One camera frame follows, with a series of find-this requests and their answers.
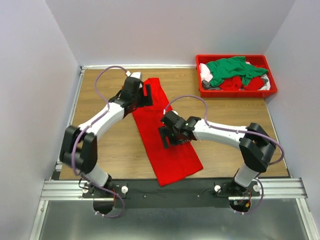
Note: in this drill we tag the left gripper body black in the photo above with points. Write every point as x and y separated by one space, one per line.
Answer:
137 99

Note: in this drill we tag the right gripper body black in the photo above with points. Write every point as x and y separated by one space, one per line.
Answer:
179 139

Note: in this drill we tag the red t shirt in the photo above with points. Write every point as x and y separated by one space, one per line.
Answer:
171 164
235 84

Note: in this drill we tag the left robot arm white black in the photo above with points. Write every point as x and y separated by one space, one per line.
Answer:
79 149

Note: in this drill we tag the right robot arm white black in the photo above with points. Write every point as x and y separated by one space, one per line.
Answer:
256 147

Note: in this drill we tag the grey t shirt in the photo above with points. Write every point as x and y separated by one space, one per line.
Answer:
207 86

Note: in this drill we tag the pink t shirt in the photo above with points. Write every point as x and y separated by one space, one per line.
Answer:
205 73

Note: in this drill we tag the red t shirt in bin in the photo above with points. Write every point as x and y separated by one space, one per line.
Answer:
235 84

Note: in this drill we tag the green t shirt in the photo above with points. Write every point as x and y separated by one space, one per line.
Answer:
226 68

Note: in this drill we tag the red plastic bin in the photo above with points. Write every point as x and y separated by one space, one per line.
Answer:
254 59

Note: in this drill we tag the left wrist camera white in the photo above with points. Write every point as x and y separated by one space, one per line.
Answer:
137 75

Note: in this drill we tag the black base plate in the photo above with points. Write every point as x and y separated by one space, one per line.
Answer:
186 193

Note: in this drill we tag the aluminium frame rail front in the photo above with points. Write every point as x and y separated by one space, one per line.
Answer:
274 188

